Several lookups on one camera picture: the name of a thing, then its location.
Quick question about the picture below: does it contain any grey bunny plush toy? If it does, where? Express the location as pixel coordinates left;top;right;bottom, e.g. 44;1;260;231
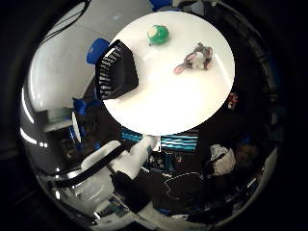
173;42;215;75

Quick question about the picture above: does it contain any green mushroom plush toy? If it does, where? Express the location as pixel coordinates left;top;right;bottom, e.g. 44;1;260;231
146;24;170;46

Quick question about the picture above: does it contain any teal striped box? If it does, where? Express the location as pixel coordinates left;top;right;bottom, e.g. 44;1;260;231
119;127;143;143
160;134;199;153

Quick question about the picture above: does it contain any black plastic basket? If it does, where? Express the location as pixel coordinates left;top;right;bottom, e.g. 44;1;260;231
95;38;140;101

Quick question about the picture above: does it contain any blue chair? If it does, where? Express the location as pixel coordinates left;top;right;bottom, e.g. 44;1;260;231
86;38;111;65
72;97;97;116

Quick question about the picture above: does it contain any small red white object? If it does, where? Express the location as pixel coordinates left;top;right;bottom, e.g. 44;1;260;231
227;91;239;110

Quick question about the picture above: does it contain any white and brown bag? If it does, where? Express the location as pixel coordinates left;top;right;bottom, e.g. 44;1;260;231
209;143;238;177

